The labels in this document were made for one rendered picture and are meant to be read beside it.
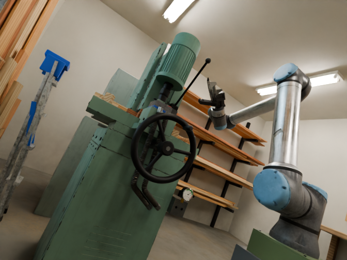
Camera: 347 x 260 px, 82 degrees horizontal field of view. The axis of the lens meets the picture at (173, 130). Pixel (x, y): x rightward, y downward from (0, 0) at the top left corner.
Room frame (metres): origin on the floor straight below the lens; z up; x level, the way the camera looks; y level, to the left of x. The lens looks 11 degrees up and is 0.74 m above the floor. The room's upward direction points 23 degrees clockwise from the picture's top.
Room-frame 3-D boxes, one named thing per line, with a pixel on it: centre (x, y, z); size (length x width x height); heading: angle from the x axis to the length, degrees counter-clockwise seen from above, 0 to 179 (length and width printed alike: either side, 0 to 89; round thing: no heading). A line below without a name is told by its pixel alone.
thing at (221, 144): (3.69, -0.73, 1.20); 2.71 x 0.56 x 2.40; 114
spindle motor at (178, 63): (1.13, 0.13, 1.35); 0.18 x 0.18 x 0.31
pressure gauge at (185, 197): (1.04, -0.19, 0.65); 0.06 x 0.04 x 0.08; 113
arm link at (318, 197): (0.89, -0.66, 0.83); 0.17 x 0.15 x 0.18; 114
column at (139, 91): (1.40, 0.25, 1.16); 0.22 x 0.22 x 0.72; 23
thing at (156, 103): (0.94, 0.08, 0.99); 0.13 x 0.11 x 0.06; 113
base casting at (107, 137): (1.24, 0.18, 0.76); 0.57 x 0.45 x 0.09; 23
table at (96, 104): (1.02, 0.12, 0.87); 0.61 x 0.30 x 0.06; 113
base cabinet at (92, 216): (1.24, 0.18, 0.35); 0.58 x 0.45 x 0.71; 23
